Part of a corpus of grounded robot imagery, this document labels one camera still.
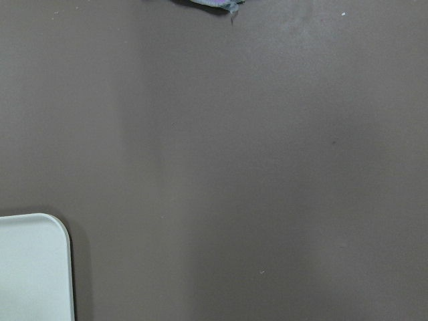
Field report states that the grey folded cloth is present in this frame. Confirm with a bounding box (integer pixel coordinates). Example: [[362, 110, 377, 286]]
[[173, 0, 245, 24]]

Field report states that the cream rabbit tray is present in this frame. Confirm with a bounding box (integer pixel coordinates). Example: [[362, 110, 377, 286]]
[[1, 213, 75, 320]]

